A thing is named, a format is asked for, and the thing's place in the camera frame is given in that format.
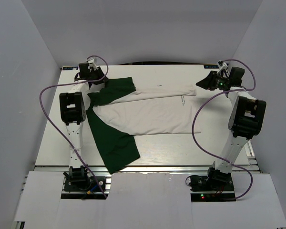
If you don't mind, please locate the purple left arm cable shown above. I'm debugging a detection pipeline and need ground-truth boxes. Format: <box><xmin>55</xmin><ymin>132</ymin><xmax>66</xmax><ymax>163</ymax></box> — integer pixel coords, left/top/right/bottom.
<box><xmin>39</xmin><ymin>55</ymin><xmax>109</xmax><ymax>200</ymax></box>

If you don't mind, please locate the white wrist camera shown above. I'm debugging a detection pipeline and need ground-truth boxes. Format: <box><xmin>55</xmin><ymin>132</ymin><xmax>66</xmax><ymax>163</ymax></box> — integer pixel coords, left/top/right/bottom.
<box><xmin>86</xmin><ymin>57</ymin><xmax>98</xmax><ymax>70</ymax></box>
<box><xmin>217</xmin><ymin>61</ymin><xmax>228</xmax><ymax>74</ymax></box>

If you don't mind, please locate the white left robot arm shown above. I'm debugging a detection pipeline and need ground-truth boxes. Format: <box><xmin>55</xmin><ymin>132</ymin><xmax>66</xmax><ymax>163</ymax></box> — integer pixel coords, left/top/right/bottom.
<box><xmin>59</xmin><ymin>58</ymin><xmax>108</xmax><ymax>190</ymax></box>

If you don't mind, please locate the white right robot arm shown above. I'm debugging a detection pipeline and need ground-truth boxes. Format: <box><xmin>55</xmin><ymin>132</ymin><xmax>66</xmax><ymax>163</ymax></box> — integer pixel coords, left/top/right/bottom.
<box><xmin>196</xmin><ymin>67</ymin><xmax>266</xmax><ymax>190</ymax></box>

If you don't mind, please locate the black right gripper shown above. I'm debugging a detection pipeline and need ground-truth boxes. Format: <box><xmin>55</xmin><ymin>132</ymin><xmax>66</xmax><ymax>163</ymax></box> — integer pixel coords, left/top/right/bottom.
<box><xmin>196</xmin><ymin>71</ymin><xmax>230</xmax><ymax>91</ymax></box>

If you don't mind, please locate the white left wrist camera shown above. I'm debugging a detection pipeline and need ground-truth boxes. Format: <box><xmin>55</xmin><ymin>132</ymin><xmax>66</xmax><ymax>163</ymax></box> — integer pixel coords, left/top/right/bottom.
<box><xmin>86</xmin><ymin>57</ymin><xmax>98</xmax><ymax>70</ymax></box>

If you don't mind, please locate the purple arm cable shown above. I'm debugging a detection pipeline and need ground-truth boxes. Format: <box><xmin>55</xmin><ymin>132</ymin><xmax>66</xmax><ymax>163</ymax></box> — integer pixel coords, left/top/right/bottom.
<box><xmin>192</xmin><ymin>59</ymin><xmax>257</xmax><ymax>200</ymax></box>
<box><xmin>39</xmin><ymin>55</ymin><xmax>109</xmax><ymax>200</ymax></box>

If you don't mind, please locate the white green-sleeved t-shirt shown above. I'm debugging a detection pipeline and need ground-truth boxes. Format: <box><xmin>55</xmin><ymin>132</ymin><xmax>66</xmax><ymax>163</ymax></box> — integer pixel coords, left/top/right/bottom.
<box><xmin>86</xmin><ymin>77</ymin><xmax>202</xmax><ymax>174</ymax></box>

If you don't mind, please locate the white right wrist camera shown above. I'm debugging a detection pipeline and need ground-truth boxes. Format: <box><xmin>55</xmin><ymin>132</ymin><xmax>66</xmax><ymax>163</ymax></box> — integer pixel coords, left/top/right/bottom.
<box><xmin>217</xmin><ymin>61</ymin><xmax>228</xmax><ymax>74</ymax></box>

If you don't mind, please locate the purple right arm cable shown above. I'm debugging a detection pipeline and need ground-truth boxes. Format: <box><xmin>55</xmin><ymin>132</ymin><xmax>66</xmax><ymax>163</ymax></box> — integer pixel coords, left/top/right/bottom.
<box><xmin>192</xmin><ymin>59</ymin><xmax>257</xmax><ymax>200</ymax></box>

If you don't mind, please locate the blue right corner label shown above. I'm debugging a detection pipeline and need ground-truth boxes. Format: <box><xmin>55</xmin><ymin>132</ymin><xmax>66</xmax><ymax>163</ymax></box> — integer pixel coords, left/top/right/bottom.
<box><xmin>204</xmin><ymin>65</ymin><xmax>219</xmax><ymax>69</ymax></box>

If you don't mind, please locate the blue table corner label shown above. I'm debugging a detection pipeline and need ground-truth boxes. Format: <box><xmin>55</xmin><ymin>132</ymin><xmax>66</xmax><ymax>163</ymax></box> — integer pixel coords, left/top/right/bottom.
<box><xmin>62</xmin><ymin>66</ymin><xmax>79</xmax><ymax>71</ymax></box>

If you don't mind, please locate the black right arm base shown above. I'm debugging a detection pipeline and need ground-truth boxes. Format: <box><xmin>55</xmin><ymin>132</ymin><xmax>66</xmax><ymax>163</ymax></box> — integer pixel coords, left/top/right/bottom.
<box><xmin>185</xmin><ymin>175</ymin><xmax>236</xmax><ymax>203</ymax></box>

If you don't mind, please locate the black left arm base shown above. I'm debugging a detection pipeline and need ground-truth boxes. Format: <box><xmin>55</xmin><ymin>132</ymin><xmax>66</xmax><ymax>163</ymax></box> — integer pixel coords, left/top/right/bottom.
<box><xmin>61</xmin><ymin>171</ymin><xmax>109</xmax><ymax>200</ymax></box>

